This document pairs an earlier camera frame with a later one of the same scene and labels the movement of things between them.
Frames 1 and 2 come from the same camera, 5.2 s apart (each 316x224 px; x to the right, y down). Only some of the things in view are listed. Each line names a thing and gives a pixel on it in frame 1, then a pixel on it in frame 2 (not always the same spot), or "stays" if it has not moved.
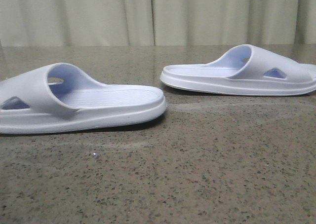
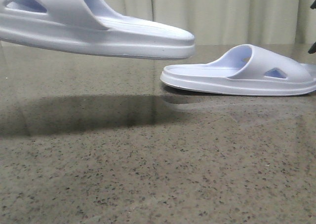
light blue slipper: [59, 97] -> [66, 19]
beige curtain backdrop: [119, 17] stays
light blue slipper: [250, 70] stays
